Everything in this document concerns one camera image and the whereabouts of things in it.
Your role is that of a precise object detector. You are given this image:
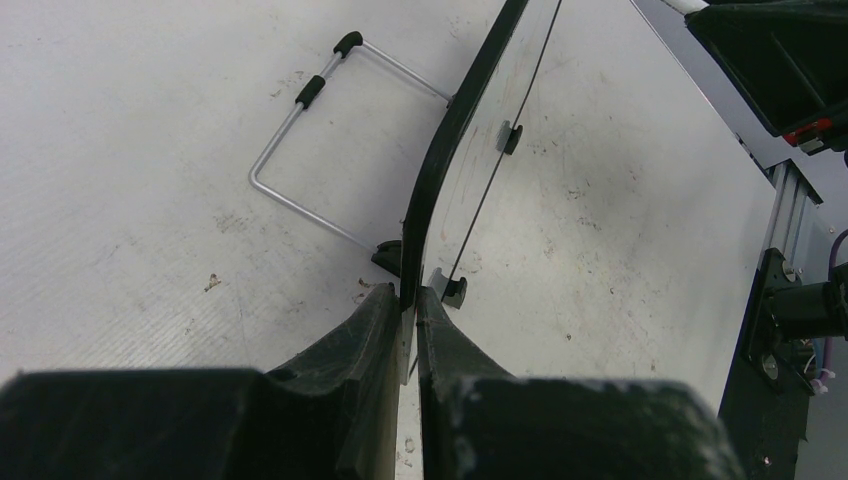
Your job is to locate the aluminium frame rail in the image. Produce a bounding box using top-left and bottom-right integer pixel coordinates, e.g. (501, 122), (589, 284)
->
(734, 134), (847, 283)

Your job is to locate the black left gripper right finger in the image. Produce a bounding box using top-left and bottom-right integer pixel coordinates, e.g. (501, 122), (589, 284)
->
(416, 287), (744, 479)

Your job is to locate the black framed whiteboard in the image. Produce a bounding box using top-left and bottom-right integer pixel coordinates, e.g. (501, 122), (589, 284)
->
(372, 1), (562, 385)

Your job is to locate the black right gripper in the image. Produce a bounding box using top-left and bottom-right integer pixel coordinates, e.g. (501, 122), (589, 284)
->
(719, 247), (847, 479)

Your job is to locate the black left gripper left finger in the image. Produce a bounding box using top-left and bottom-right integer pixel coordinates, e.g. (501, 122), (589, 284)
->
(1, 283), (400, 479)

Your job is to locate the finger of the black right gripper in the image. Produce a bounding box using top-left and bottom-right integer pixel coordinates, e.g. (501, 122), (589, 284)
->
(685, 1), (847, 137)

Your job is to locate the white marker pen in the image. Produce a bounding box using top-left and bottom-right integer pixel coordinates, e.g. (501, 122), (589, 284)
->
(662, 0), (709, 15)

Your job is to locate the wire whiteboard stand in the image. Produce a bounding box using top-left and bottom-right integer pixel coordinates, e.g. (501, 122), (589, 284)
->
(249, 31), (452, 254)

